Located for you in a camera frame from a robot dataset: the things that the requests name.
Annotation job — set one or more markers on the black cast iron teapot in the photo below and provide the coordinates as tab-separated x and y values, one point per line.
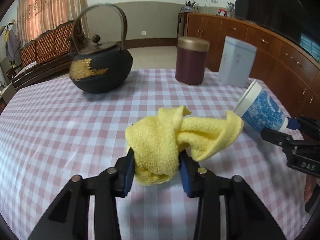
105	66

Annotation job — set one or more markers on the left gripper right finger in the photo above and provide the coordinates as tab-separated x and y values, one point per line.
246	215

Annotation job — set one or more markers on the dark red tea canister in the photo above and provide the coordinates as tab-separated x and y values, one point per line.
191	60

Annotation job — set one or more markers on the pink curtain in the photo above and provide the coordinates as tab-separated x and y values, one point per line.
35	17

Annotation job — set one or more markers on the yellow cloth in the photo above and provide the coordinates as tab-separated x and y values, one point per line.
157	141

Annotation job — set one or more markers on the pink checkered tablecloth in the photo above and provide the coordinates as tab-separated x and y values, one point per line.
52	130

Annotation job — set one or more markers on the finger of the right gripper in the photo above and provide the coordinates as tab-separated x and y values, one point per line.
277	138
308	126

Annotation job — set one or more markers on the black flat television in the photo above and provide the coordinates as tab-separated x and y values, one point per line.
290	18

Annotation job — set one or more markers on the long wooden sideboard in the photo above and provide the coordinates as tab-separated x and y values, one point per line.
291	74

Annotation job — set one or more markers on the wooden sofa bench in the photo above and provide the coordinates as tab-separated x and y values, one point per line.
45	57

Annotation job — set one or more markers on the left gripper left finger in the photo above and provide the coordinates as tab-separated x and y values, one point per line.
67	216

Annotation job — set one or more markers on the right hand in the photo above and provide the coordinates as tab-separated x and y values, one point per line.
310	184

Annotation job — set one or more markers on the blue white paper cup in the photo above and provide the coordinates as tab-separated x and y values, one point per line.
259	110

